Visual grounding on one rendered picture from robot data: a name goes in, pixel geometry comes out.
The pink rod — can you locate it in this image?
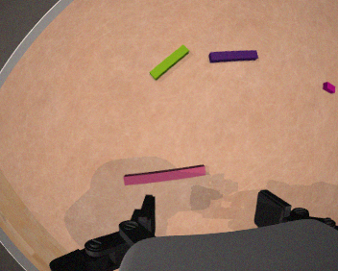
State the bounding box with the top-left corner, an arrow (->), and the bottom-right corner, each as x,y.
123,164 -> 205,185

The lime green rod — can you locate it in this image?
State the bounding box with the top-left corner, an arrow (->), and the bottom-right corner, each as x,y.
150,45 -> 189,80

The magenta rectangular block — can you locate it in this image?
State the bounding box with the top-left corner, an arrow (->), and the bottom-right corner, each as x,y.
323,82 -> 335,94

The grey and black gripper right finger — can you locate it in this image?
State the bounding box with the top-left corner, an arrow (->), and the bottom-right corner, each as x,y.
254,189 -> 338,231

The purple rod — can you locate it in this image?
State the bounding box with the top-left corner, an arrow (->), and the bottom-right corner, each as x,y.
208,50 -> 258,63

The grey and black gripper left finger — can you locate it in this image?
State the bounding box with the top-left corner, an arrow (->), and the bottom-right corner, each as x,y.
49,195 -> 156,271

